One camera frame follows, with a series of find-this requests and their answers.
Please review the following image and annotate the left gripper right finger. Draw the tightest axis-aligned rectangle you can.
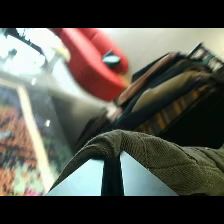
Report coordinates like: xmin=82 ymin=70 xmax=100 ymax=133
xmin=119 ymin=151 xmax=179 ymax=196

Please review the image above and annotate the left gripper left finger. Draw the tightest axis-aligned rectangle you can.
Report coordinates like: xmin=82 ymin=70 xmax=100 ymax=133
xmin=45 ymin=158 xmax=105 ymax=196

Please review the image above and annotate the heap of clothes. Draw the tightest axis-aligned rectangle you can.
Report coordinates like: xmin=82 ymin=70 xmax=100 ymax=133
xmin=72 ymin=42 xmax=224 ymax=151

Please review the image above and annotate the olive green garment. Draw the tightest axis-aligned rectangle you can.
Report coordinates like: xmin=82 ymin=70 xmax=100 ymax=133
xmin=49 ymin=129 xmax=224 ymax=196

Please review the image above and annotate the red sofa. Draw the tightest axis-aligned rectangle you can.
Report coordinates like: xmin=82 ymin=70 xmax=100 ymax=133
xmin=49 ymin=28 xmax=131 ymax=102

